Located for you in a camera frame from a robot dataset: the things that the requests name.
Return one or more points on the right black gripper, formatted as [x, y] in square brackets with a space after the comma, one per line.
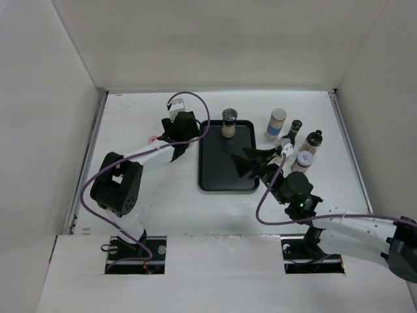
[244, 165]

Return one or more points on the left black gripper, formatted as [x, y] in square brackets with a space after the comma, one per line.
[168, 124]

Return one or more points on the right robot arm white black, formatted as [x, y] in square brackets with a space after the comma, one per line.
[384, 240]

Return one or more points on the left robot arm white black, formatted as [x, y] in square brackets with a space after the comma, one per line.
[116, 189]

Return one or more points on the pink cap spice bottle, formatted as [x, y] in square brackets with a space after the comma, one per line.
[152, 139]

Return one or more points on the black plastic tray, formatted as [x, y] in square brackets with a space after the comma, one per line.
[216, 170]

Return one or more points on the silver lid blue label jar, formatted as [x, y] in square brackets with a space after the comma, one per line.
[275, 124]

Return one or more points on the tall dark pepper grinder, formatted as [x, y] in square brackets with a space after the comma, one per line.
[293, 131]

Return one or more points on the black knob cap bottle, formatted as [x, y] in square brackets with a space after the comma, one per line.
[312, 142]

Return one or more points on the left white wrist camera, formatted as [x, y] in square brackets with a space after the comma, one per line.
[174, 107]

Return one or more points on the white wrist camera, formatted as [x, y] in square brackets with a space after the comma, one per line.
[174, 107]
[286, 147]

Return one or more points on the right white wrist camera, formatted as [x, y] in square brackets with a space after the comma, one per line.
[286, 147]

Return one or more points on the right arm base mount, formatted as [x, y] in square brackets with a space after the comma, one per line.
[302, 255]

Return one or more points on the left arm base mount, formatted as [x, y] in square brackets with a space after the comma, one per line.
[131, 259]

